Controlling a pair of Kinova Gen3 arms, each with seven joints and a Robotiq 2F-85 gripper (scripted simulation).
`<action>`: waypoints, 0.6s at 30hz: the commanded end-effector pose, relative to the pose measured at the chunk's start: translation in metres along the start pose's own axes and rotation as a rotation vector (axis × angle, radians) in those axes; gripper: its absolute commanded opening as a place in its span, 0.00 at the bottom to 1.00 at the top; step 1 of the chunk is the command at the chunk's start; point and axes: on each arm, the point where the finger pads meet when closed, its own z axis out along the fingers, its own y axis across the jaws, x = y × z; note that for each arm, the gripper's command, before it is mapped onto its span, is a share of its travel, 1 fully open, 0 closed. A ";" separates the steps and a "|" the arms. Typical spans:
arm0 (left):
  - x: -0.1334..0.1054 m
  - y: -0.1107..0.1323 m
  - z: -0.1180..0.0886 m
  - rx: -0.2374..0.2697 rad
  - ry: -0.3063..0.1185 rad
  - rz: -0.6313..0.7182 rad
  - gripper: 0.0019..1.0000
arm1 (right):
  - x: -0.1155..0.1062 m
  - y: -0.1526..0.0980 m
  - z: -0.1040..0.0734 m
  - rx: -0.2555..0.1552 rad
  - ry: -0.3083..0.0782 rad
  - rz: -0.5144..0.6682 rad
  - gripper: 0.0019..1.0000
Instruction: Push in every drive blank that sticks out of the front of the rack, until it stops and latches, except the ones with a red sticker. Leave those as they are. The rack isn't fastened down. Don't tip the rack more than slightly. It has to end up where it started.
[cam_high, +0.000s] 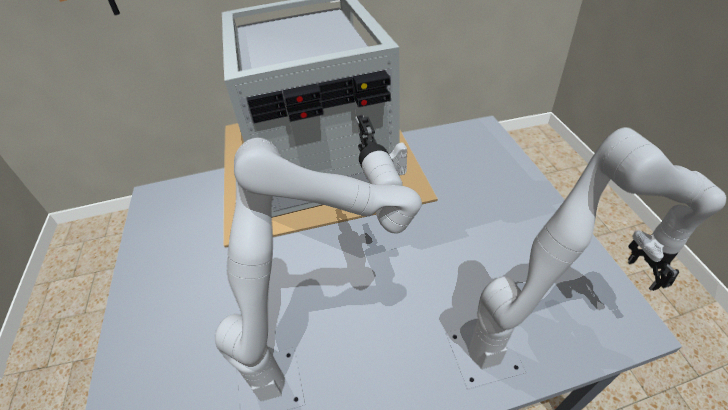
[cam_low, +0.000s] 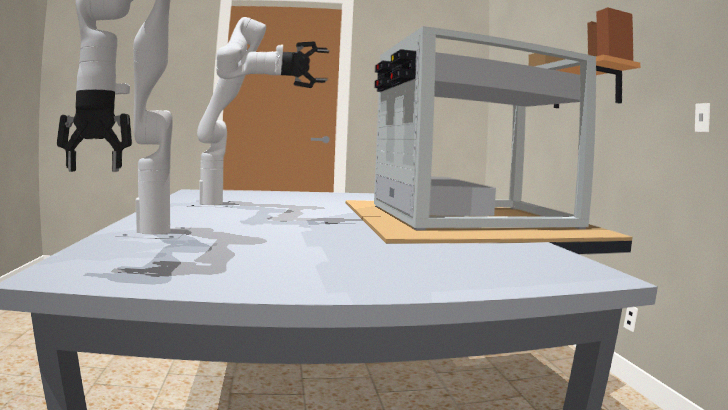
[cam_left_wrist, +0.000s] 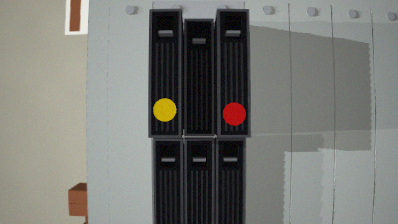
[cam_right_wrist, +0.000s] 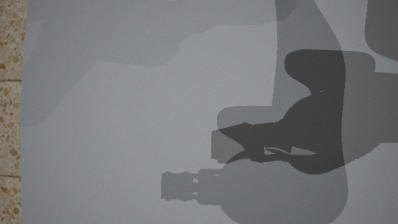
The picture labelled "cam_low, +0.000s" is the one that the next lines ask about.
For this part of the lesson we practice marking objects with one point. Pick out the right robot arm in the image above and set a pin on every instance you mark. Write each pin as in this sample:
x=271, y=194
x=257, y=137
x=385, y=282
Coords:
x=97, y=71

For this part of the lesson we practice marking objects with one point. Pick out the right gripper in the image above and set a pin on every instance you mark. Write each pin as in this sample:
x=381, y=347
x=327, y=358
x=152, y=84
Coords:
x=95, y=120

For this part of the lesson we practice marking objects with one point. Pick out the grey metal rack frame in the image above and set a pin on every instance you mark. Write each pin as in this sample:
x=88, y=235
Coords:
x=409, y=194

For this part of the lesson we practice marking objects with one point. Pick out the tan wooden board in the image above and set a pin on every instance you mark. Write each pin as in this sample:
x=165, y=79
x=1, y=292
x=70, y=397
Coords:
x=393, y=230

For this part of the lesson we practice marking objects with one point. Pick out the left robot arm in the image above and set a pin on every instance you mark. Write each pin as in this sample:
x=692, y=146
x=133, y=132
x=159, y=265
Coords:
x=228, y=67

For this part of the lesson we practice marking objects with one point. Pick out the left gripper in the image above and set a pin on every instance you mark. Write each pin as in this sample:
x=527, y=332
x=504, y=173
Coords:
x=300, y=63

